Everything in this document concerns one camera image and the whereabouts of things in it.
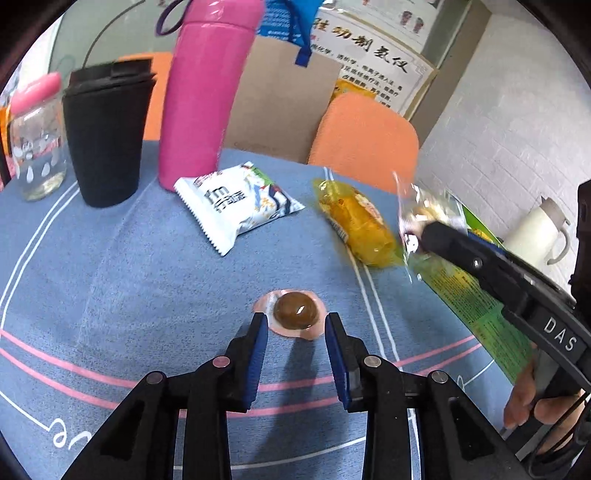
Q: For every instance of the brown paper bag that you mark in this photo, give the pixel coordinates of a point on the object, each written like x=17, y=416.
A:
x=277, y=101

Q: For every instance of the blue tote bag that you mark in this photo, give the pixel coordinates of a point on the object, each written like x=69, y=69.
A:
x=277, y=18

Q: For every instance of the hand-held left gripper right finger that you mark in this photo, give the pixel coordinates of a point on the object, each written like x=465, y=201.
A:
x=337, y=360

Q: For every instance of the black cup with lid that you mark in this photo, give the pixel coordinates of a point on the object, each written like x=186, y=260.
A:
x=106, y=138

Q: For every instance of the brown jelly cup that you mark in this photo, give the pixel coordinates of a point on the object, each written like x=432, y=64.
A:
x=295, y=309

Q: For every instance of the wall poster with small pictures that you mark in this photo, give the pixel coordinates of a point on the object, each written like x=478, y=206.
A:
x=415, y=18

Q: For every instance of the cream thermos jug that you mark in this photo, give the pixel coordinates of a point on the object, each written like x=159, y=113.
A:
x=531, y=235

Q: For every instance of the clear packet of round cookies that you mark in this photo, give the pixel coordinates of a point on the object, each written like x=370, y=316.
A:
x=425, y=203

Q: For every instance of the green cardboard box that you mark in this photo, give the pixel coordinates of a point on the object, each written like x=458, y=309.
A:
x=466, y=304

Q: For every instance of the orange chair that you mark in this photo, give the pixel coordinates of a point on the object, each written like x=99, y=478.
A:
x=364, y=138
x=159, y=106

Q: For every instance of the wall poster with black writing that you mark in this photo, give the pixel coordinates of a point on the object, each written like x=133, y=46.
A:
x=369, y=50

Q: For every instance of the white snack packet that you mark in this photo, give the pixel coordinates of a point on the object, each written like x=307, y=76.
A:
x=226, y=207

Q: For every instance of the pink thermos bottle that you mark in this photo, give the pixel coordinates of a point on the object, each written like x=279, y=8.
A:
x=203, y=92

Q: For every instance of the yellow cake packet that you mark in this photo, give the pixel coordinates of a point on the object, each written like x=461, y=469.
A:
x=360, y=221

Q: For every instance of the clear bottle with pink lid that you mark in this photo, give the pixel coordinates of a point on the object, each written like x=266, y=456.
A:
x=37, y=138

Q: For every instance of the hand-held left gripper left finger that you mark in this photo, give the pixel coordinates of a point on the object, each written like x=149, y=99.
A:
x=254, y=360

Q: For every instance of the person's right hand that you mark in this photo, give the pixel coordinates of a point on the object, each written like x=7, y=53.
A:
x=519, y=397

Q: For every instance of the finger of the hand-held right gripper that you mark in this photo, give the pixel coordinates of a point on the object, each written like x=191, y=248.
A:
x=461, y=251
x=485, y=241

